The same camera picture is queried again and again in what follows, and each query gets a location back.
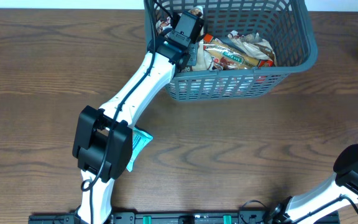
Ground beige rice pouch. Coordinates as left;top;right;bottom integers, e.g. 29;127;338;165
181;40;213;73

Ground beige grain pouch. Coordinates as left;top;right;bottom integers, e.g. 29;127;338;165
227;30;277;65
155;5;204;40

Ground red orange pasta packet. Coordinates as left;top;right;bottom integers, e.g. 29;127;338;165
203;34;273;70

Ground dark grey plastic basket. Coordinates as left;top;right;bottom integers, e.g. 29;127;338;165
145;0;318;101

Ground teal white snack packet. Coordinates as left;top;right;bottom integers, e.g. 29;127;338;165
126;126;154;172

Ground multicolour tissue pack box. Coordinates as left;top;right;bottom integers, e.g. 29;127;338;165
171;77;253;96

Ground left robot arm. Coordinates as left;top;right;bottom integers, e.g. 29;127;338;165
72;11;204;223

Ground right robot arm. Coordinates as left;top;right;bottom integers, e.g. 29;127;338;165
264;144;358;223

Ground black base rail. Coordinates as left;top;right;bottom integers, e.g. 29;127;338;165
28;208;341;224

